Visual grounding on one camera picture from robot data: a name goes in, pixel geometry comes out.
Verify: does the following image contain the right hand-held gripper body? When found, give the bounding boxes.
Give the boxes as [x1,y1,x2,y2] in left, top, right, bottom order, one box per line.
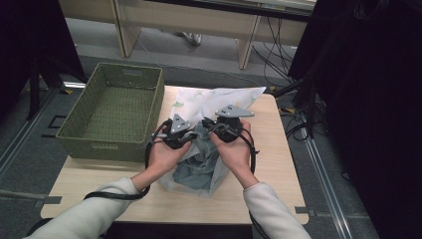
[211,104,256,144]

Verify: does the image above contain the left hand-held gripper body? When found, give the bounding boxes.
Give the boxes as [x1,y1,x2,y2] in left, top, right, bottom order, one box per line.
[161,114,197,149]

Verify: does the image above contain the white leaf print laundry bag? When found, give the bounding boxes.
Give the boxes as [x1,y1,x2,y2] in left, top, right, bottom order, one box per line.
[158,86,268,199]

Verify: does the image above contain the blue denim jeans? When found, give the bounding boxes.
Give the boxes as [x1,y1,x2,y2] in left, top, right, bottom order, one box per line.
[172,119,223,195]

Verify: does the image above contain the green woven basket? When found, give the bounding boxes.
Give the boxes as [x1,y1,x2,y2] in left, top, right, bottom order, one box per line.
[55,62,166,163]

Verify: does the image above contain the person's right hand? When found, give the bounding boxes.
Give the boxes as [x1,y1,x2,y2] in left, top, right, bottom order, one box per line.
[209,119,254,182]

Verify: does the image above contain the person's left hand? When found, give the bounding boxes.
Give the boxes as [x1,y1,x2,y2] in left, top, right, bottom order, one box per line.
[147,131,193,177]

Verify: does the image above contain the black tripod stand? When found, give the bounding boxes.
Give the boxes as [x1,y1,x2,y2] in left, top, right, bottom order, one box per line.
[272,66,321,139]

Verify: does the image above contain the light wooden desk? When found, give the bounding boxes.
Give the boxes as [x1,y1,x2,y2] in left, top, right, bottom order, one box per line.
[59,0,317,71]

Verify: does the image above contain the wide black curtain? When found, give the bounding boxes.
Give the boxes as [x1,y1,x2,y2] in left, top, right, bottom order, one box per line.
[288,0,422,239]

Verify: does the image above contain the narrow black curtain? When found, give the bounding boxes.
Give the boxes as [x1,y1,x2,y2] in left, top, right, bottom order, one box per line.
[0,0,88,116]

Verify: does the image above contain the right hand-held gripper black cable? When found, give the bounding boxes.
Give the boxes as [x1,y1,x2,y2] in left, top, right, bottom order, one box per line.
[237,127,271,239]

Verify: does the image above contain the hand-held gripper black cable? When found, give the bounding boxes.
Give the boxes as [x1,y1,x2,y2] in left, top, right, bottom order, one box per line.
[83,119,173,201]
[237,127,271,239]

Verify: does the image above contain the black floor cables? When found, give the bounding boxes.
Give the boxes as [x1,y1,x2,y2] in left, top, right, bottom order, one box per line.
[280,106,320,142]

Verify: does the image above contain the left hand-held gripper black cable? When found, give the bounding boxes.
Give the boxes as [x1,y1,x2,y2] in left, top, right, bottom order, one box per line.
[83,119,173,201]

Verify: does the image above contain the bundle of black cables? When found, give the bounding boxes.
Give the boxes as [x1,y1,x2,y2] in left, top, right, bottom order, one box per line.
[252,16,300,88]

